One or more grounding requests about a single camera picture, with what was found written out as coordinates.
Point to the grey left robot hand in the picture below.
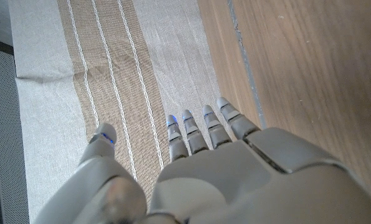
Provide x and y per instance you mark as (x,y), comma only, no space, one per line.
(235,180)

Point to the beige striped backdrop curtain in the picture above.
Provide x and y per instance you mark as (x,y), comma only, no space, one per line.
(110,62)

